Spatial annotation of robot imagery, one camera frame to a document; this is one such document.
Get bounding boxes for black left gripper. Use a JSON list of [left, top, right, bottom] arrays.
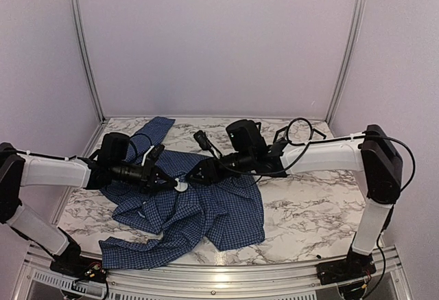
[[110, 161, 176, 198]]

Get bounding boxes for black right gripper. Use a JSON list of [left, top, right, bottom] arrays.
[[184, 150, 254, 187]]

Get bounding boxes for blue plaid shirt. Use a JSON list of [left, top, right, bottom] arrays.
[[98, 116, 267, 270]]

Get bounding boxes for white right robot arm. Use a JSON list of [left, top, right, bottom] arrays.
[[186, 119, 403, 278]]

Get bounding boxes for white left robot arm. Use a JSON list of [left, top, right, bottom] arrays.
[[1, 132, 187, 276]]

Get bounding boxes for black open display box middle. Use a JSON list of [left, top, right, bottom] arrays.
[[272, 126, 291, 149]]

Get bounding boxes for black open display box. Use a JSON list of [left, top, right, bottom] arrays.
[[308, 127, 327, 141], [272, 126, 291, 149]]

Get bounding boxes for black open display box right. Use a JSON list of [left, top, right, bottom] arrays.
[[308, 127, 327, 141]]

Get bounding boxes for black wrist camera on left gripper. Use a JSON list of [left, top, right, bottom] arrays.
[[141, 144, 165, 167]]

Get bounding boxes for black wrist camera on gripper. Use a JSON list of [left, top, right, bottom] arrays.
[[193, 130, 222, 158], [141, 144, 165, 167]]

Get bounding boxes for black wrist camera on right gripper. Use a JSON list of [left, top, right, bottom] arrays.
[[193, 130, 222, 158]]

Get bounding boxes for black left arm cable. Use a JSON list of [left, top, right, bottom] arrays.
[[20, 132, 154, 167]]

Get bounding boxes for aluminium front frame rail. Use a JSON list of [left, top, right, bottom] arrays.
[[20, 244, 409, 300]]

